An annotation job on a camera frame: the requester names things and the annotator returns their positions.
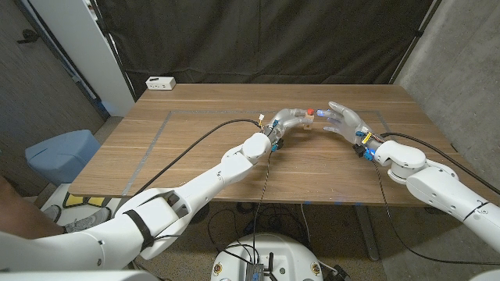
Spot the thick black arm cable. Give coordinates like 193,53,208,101
380,132,500,196
128,118,263,198

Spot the grey table leg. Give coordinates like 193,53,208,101
353,205,380,261

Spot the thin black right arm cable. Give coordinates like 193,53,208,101
373,160,500,266

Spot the white power strip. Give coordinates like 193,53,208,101
145,76,177,91

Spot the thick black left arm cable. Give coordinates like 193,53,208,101
128,118,263,198

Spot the black backdrop curtain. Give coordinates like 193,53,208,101
95,0,445,97

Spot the grey black sneaker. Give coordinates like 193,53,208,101
64,206,113,234
41,205,62,224

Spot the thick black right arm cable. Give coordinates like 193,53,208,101
380,132,500,196

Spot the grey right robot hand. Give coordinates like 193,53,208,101
316,101,384,154

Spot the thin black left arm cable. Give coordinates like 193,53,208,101
150,151,273,266

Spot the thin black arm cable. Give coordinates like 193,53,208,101
150,151,273,266
373,160,500,266

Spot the black floor device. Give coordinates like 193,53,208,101
331,264,352,281

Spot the blue padded stool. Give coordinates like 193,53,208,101
24,129,102,187

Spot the yellow black floor object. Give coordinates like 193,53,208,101
64,194,106,208

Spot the black door handle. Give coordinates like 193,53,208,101
16,29,40,44

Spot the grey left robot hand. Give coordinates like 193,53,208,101
262,108,314,148

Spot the grey electronics box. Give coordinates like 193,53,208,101
245,261,266,281

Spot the white cabinet panel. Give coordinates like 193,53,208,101
29,0,136,117

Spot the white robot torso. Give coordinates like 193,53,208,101
210,233,324,281

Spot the black floor cable bundle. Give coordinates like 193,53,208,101
206,201,313,254

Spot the person's bare leg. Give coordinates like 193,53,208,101
0,175,67,240

